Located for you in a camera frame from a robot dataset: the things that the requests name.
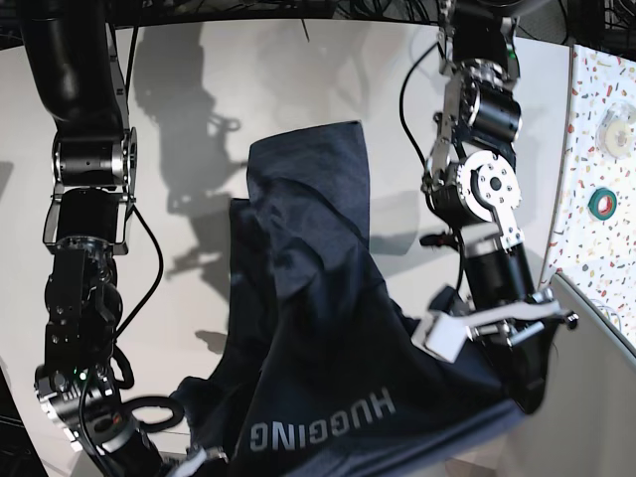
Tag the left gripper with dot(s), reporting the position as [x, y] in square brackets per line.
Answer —
[518, 346]

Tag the blue t-shirt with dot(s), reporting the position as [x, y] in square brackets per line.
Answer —
[319, 376]

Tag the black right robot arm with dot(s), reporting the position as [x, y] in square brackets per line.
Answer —
[72, 52]

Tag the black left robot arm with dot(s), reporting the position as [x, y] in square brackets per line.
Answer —
[470, 179]

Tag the grey plastic bin right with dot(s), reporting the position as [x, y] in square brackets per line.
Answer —
[586, 425]

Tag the terrazzo patterned side board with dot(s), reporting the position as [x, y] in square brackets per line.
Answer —
[597, 255]

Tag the green tape roll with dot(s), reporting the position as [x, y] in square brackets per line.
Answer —
[602, 204]

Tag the clear tape dispenser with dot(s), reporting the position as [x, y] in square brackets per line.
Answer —
[615, 134]

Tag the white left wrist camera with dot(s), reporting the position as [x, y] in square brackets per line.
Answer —
[440, 335]

